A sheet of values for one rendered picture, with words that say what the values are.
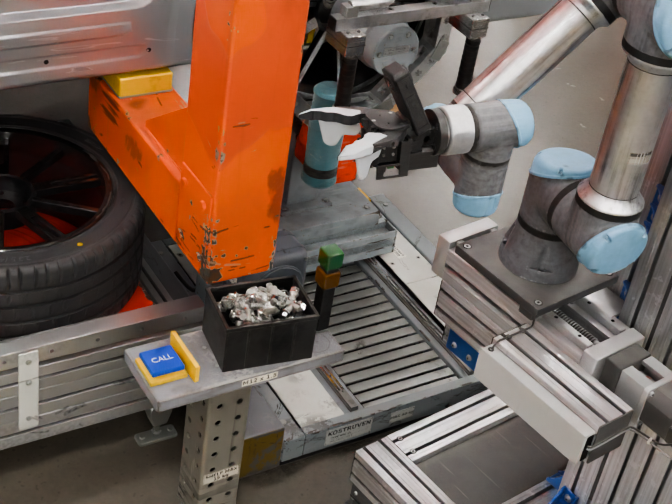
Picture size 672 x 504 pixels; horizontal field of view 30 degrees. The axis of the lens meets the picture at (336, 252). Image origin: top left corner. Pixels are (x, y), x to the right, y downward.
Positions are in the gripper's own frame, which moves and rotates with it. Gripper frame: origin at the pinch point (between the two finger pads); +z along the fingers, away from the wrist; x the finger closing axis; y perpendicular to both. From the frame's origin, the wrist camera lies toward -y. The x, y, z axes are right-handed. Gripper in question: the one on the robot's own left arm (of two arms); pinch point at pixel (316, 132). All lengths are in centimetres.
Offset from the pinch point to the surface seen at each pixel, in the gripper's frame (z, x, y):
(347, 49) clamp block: -43, 83, 22
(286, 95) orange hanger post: -20, 59, 21
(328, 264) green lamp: -27, 49, 54
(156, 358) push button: 9, 48, 70
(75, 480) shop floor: 22, 70, 115
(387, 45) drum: -58, 93, 26
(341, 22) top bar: -42, 85, 16
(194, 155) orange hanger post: -5, 70, 37
